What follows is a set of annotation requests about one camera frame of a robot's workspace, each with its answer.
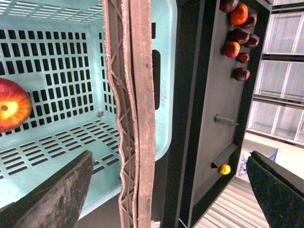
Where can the brown left gripper right finger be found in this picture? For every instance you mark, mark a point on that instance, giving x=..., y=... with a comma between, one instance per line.
x=141, y=33

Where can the brown left gripper left finger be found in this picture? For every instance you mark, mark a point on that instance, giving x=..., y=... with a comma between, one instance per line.
x=118, y=64

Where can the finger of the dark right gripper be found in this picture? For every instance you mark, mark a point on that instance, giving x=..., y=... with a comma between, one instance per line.
x=280, y=194
x=55, y=203

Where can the light blue plastic basket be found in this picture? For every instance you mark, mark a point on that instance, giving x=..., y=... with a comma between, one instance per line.
x=55, y=50

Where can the large red yellow apple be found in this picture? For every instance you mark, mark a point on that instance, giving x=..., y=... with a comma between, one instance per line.
x=15, y=105

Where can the red apple on shelf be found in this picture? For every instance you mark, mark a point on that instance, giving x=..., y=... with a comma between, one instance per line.
x=231, y=49

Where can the yellow lemon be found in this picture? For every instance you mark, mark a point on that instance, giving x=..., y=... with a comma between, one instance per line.
x=225, y=169

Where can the glass door refrigerator row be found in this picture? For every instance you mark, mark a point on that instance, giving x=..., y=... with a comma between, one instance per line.
x=277, y=110

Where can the dark plum front left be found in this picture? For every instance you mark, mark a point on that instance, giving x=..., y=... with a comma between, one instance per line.
x=227, y=6

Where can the orange red tomato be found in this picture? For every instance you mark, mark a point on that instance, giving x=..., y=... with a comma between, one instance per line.
x=239, y=15

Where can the dark plum middle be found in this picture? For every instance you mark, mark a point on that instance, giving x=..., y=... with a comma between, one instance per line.
x=239, y=35

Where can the black rear produce tray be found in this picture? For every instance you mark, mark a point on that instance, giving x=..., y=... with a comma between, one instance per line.
x=215, y=91

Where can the black produce tray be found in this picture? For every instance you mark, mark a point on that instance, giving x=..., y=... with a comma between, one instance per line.
x=168, y=169
x=215, y=91

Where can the small dark red plum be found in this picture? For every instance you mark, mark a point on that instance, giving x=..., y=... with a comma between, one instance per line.
x=243, y=57

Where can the dark plum back left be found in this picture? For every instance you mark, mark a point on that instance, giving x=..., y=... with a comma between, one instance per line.
x=250, y=22

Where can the black front produce tray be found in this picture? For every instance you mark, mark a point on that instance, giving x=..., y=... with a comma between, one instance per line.
x=168, y=169

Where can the dark plum right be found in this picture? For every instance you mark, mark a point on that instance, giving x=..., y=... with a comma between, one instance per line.
x=241, y=74

